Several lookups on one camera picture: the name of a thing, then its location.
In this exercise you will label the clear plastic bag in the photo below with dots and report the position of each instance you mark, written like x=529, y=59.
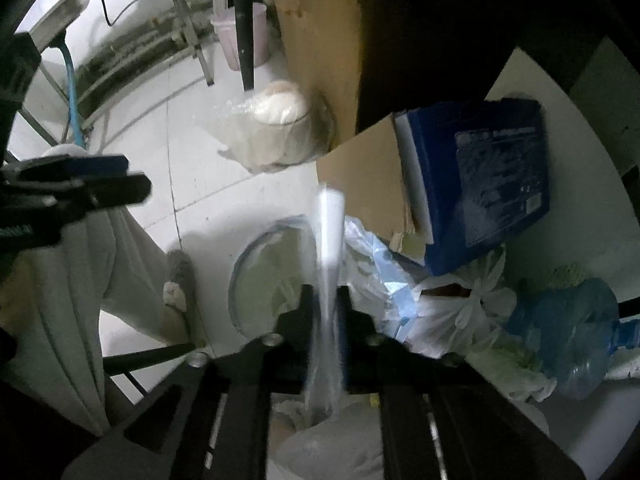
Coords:
x=329, y=230

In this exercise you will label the white cooker wrapped in plastic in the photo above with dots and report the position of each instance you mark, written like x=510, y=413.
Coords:
x=277, y=110

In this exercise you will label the large brown cardboard box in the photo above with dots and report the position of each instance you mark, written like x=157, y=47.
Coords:
x=320, y=45

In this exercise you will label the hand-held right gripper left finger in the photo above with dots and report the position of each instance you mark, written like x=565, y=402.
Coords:
x=307, y=310

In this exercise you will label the tied white plastic bag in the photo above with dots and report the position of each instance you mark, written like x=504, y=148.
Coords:
x=465, y=305

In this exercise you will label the pink plastic bin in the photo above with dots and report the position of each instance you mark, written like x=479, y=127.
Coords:
x=260, y=35

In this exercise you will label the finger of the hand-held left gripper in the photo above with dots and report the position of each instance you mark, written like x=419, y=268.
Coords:
x=115, y=191
x=100, y=165

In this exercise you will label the blue printed box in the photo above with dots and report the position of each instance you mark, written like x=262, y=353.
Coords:
x=480, y=185

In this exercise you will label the bin with blue plastic liner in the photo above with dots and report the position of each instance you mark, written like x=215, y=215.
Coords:
x=260, y=290

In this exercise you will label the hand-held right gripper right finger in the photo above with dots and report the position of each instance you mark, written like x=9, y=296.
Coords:
x=344, y=320

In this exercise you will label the metal stand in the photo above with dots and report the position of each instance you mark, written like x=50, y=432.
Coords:
x=192, y=25

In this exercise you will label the green vegetables in plastic bag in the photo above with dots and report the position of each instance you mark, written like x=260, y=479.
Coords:
x=510, y=365

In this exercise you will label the grey wall pipes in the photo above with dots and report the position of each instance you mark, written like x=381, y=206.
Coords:
x=150, y=62

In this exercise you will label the flat brown cardboard piece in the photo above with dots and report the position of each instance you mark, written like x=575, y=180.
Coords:
x=365, y=185

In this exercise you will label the steel sink basin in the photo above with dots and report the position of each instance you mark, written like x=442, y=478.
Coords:
x=60, y=15

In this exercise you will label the grey fluffy slipper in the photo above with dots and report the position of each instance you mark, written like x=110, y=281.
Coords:
x=180, y=285

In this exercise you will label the blue water jug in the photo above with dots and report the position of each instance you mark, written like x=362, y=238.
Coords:
x=565, y=335

